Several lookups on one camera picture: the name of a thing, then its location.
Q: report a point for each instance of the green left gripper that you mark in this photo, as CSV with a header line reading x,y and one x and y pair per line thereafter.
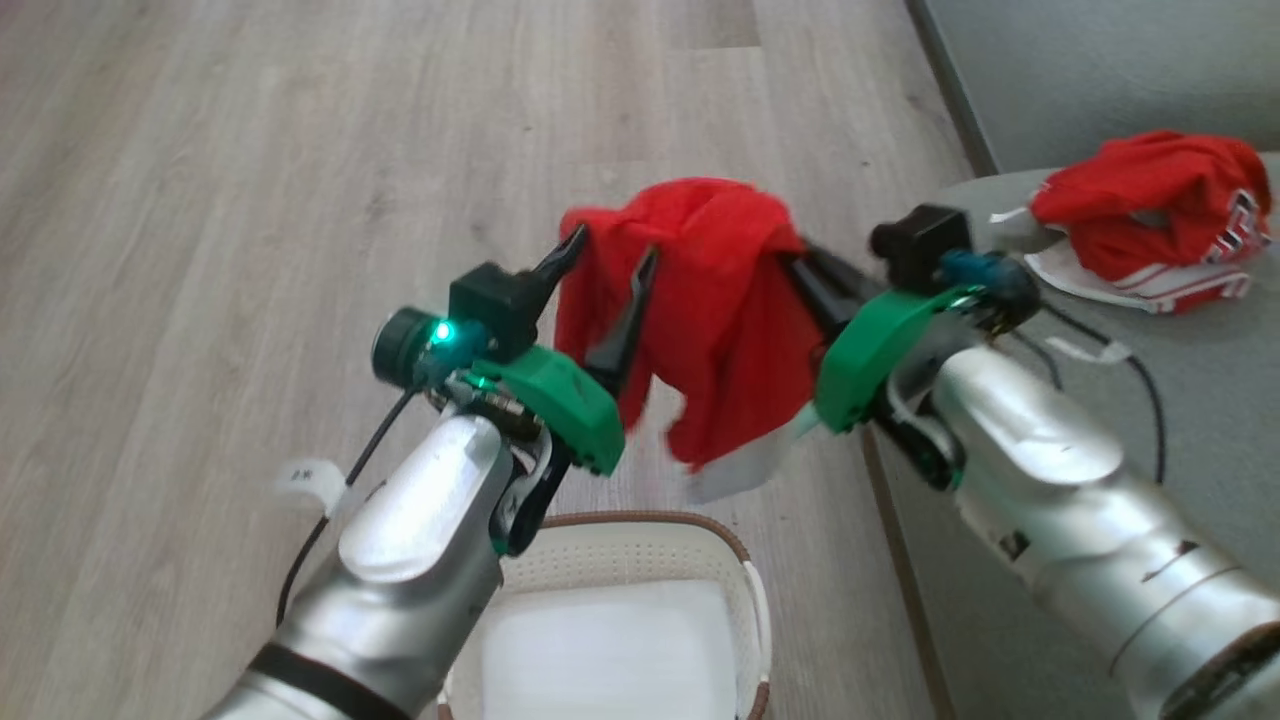
x,y
565,400

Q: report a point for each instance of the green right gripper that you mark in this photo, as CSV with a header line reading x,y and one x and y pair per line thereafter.
x,y
865,350

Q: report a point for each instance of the plain red garment white hem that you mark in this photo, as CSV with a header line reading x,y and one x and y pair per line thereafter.
x,y
715,300

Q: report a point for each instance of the red garment white stripes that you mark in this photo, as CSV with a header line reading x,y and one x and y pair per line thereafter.
x,y
1130,200

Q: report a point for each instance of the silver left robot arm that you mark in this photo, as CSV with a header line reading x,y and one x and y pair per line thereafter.
x,y
400,560

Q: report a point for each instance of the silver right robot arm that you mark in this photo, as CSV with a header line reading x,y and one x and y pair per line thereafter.
x,y
1080,500

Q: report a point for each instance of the white plastic laundry basket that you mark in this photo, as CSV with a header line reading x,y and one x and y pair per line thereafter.
x,y
640,545

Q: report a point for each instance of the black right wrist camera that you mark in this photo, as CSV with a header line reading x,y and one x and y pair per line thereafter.
x,y
920,245

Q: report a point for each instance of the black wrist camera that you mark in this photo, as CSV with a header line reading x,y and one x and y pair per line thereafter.
x,y
920,245
490,300

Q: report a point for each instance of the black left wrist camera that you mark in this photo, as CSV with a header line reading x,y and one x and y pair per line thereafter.
x,y
490,300

